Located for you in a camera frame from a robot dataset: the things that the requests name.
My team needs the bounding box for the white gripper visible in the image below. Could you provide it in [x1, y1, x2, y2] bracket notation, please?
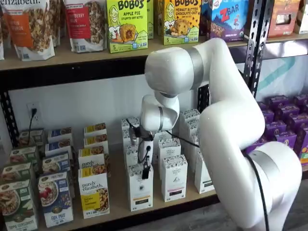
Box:
[138, 138, 154, 180]

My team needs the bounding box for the wooden shelf board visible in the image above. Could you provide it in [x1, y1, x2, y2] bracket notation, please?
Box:
[36, 141, 219, 231]
[0, 39, 248, 72]

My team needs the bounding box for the white yellow granola box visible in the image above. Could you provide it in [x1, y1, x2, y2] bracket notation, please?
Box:
[83, 134, 109, 154]
[83, 122, 107, 140]
[77, 147, 111, 178]
[77, 167, 111, 220]

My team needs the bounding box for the blue flax oatmeal box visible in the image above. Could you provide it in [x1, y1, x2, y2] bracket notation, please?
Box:
[47, 127, 73, 144]
[44, 139, 73, 158]
[38, 171, 75, 229]
[41, 151, 71, 176]

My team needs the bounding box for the green oatmeal box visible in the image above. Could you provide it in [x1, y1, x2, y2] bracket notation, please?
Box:
[18, 128, 45, 148]
[9, 145, 39, 167]
[0, 180, 39, 231]
[0, 162, 32, 185]

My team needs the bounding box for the green Bobo's apple pie box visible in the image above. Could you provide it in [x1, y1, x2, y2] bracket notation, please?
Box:
[106, 0, 149, 54]
[146, 0, 154, 40]

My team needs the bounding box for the yellow Bobo's peanut butter box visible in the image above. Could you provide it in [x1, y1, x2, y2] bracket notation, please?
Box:
[154, 0, 166, 37]
[163, 0, 202, 46]

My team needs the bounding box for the orange yellow snack box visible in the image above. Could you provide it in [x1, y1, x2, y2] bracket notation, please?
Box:
[300, 146, 308, 166]

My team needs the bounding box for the blue purple Zbar box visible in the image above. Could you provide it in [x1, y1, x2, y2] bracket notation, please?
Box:
[201, 0, 250, 44]

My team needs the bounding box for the orange brown snack box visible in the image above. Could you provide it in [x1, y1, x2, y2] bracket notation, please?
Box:
[267, 0, 301, 39]

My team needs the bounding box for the white cardboard snack box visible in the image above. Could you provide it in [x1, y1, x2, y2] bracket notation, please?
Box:
[293, 0, 308, 34]

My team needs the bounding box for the black metal shelving rack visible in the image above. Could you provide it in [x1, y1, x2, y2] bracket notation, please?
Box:
[0, 0, 308, 231]

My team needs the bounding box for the red label granola pouch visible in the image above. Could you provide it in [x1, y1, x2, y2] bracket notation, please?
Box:
[63, 0, 107, 54]

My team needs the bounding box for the white teal plastic sheet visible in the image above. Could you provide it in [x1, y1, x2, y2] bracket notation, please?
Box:
[234, 51, 308, 99]

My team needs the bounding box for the orange label granola pouch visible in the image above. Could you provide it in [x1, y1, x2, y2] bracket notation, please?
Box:
[0, 0, 56, 61]

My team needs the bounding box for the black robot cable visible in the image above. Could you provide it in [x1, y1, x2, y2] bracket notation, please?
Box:
[125, 117, 270, 231]

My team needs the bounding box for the white wall outlet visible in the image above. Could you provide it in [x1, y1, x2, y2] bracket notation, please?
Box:
[26, 101, 45, 127]

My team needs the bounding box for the black power cord with plug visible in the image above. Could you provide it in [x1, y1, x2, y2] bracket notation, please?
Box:
[28, 108, 38, 145]

